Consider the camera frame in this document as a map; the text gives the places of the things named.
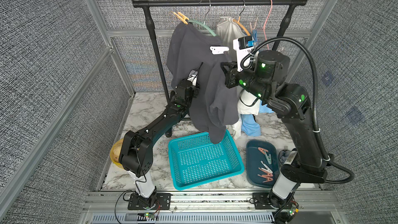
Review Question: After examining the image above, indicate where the light blue t-shirt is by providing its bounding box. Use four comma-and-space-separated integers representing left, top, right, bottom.
240, 29, 274, 138

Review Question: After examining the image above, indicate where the yellow bamboo steamer basket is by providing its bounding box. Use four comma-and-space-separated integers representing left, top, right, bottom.
109, 139, 123, 169

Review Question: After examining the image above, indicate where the pink clothespin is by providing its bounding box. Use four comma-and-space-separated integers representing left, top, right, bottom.
249, 17, 258, 35

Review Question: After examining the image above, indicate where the white t-shirt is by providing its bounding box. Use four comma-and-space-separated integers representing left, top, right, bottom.
216, 17, 260, 140

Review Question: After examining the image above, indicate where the pile of pastel clothespins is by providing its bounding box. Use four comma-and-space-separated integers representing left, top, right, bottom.
258, 147, 274, 183

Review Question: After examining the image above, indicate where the dark teal clothespin tray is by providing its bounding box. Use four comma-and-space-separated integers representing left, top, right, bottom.
246, 140, 280, 188

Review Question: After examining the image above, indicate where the black corrugated cable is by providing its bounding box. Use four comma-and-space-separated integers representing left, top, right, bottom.
240, 36, 355, 184

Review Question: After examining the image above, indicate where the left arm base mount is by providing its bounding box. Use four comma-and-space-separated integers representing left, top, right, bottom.
127, 192, 172, 211

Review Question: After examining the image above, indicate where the teal plastic basket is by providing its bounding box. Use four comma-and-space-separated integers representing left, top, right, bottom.
168, 131, 245, 190

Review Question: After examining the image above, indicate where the white clothespin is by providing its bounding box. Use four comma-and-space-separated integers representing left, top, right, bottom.
209, 46, 230, 55

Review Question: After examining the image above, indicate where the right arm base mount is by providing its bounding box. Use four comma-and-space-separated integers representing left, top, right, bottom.
248, 192, 278, 210

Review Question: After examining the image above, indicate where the dark grey garment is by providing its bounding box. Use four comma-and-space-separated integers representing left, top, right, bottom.
166, 23, 238, 144

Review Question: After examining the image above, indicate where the black clothes rack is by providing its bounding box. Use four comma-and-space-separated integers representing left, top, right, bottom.
132, 0, 309, 138

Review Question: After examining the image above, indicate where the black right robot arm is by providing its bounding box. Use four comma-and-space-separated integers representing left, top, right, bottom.
220, 50, 327, 204

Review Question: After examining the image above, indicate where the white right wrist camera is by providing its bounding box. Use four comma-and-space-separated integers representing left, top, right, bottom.
233, 36, 255, 72

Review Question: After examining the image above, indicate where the yellow wooden hanger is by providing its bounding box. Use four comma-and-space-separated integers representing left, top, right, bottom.
233, 0, 252, 37

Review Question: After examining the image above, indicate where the pink clothes hanger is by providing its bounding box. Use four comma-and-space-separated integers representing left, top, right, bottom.
262, 0, 273, 41

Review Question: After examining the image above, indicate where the dark flower-shaped bowl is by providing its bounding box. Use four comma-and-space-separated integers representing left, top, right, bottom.
278, 149, 291, 166

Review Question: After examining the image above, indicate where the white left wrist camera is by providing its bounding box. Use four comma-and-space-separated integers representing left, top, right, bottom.
187, 69, 199, 86

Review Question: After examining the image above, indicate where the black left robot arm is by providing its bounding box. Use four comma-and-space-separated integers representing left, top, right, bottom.
118, 79, 200, 200

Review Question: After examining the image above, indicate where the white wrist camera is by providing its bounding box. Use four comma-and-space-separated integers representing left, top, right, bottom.
233, 36, 255, 72
187, 69, 199, 86

